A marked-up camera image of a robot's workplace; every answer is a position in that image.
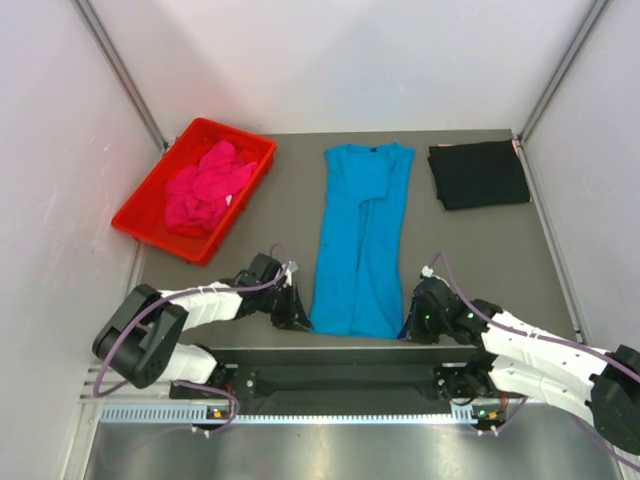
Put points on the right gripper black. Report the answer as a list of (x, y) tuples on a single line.
[(412, 330)]

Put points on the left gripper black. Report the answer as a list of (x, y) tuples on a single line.
[(294, 316)]

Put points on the blue t shirt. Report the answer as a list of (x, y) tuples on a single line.
[(357, 287)]

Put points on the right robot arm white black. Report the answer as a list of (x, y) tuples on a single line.
[(599, 387)]

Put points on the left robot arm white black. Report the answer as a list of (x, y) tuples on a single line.
[(141, 339)]

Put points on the folded black t shirt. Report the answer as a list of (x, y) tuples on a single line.
[(476, 175)]

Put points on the red plastic bin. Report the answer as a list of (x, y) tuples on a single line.
[(142, 215)]

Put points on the pink t shirt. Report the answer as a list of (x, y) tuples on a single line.
[(200, 195)]

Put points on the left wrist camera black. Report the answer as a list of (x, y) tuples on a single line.
[(265, 272)]

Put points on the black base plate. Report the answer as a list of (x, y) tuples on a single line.
[(255, 381)]

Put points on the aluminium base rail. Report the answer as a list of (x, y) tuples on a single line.
[(165, 401)]

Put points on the right corner aluminium post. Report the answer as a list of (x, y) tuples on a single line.
[(578, 40)]

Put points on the corner aluminium post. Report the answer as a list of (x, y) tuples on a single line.
[(578, 40), (107, 47)]

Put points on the left corner aluminium post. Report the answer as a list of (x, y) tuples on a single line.
[(107, 47)]

